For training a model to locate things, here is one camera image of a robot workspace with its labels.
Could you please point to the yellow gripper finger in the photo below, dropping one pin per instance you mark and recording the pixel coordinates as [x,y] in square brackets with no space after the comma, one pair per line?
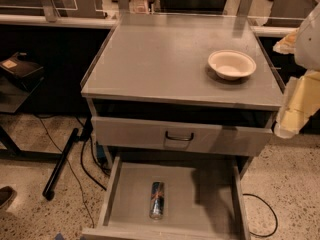
[287,44]
[301,101]

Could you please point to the blue silver redbull can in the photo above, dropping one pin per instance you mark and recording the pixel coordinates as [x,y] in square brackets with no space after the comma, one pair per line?
[157,201]

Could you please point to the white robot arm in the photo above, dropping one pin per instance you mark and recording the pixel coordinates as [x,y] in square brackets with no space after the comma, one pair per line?
[307,47]

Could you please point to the closed top drawer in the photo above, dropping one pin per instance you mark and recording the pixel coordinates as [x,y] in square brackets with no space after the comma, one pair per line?
[150,134]

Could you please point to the grey metal drawer cabinet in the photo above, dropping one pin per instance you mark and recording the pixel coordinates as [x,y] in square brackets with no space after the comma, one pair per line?
[155,67]

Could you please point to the open middle drawer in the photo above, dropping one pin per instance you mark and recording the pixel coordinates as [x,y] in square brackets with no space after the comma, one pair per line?
[202,201]

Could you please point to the white paper bowl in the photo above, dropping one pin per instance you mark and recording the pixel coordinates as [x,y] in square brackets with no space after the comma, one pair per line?
[231,65]

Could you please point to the black box device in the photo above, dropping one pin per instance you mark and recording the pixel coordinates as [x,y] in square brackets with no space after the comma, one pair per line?
[22,72]

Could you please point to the black metal floor bar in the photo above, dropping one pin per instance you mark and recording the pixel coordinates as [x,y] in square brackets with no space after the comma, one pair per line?
[48,192]

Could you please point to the black side table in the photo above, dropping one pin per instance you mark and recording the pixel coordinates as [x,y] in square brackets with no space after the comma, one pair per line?
[11,98]

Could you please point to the dark shoe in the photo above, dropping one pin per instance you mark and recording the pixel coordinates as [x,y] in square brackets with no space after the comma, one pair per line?
[7,195]

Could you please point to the black drawer handle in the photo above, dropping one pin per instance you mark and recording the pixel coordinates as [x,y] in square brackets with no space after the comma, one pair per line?
[179,138]

